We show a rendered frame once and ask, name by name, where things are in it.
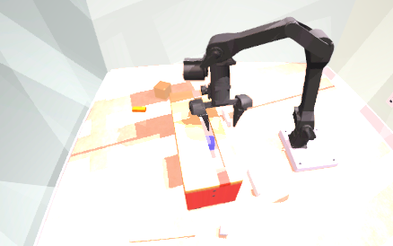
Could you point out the small blue block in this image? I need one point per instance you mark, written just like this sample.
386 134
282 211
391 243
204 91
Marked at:
210 142

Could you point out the orange cube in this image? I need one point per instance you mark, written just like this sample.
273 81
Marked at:
162 90

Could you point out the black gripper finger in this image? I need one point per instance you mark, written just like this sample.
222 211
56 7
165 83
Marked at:
205 119
237 112

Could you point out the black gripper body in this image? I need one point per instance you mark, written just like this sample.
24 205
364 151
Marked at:
220 96

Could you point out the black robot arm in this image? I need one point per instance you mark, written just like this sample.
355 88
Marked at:
222 47

